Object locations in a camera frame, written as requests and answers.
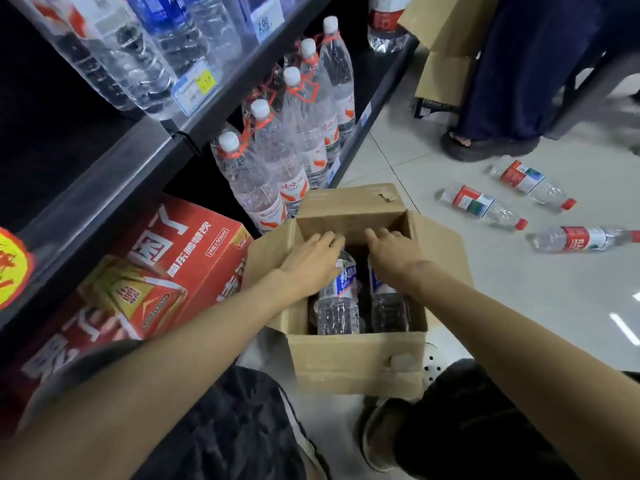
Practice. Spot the red drink carton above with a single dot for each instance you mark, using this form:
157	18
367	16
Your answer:
190	239

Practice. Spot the green plastic stool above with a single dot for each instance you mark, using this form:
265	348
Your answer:
595	89

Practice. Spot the yellow red promo sticker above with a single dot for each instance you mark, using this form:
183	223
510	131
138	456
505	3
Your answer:
12	269

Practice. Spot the person's white right clog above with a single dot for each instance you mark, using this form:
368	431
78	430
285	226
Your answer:
434	367

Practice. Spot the person's right hand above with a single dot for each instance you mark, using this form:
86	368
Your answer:
395	257

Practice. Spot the rows of small clear water bottles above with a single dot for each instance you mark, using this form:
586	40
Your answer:
135	59

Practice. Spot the person's right forearm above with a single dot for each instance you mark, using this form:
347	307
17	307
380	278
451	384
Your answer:
525	364

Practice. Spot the person's left hand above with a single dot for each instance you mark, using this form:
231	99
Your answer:
310	264

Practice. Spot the person's left forearm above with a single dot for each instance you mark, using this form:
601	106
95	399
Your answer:
150	374

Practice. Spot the red-label bottle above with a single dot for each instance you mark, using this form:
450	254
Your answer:
522	175
575	238
472	199

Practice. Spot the blue yellow price tag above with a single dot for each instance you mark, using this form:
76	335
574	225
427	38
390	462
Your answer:
195	87

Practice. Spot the brown carton black edge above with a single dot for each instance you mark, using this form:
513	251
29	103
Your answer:
442	79

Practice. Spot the white blue price tag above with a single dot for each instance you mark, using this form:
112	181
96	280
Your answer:
267	19

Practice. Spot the brown cardboard box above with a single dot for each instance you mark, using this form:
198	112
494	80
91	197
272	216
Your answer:
350	367

